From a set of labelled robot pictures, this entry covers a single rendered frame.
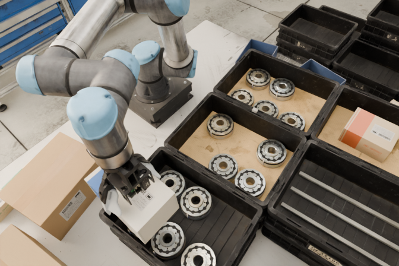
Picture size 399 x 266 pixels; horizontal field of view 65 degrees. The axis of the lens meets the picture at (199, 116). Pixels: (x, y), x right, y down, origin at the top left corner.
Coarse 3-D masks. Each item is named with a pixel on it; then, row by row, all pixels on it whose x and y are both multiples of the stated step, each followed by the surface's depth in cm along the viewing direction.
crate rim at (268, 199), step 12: (216, 96) 119; (240, 108) 114; (264, 120) 110; (168, 144) 106; (300, 144) 103; (180, 156) 103; (204, 168) 100; (288, 168) 98; (228, 180) 97; (276, 180) 96; (240, 192) 94; (264, 204) 91
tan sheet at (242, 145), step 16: (240, 128) 121; (192, 144) 117; (208, 144) 117; (224, 144) 117; (240, 144) 116; (256, 144) 116; (208, 160) 113; (240, 160) 112; (256, 160) 112; (288, 160) 111; (272, 176) 107
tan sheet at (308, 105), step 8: (240, 80) 137; (272, 80) 136; (232, 88) 134; (240, 88) 134; (248, 88) 133; (296, 88) 132; (256, 96) 130; (264, 96) 130; (296, 96) 129; (304, 96) 129; (312, 96) 129; (280, 104) 127; (288, 104) 127; (296, 104) 126; (304, 104) 126; (312, 104) 126; (320, 104) 126; (280, 112) 124; (296, 112) 124; (304, 112) 124; (312, 112) 123; (312, 120) 121
